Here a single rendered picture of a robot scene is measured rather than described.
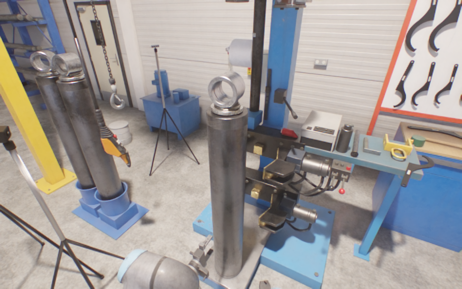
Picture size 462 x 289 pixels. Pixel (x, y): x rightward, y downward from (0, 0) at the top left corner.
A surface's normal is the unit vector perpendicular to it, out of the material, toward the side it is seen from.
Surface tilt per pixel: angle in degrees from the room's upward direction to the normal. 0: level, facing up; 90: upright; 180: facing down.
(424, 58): 90
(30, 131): 90
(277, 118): 90
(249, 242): 0
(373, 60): 90
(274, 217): 0
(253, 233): 0
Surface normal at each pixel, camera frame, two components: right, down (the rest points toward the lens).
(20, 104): 0.88, 0.24
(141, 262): -0.05, -0.76
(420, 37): -0.47, 0.44
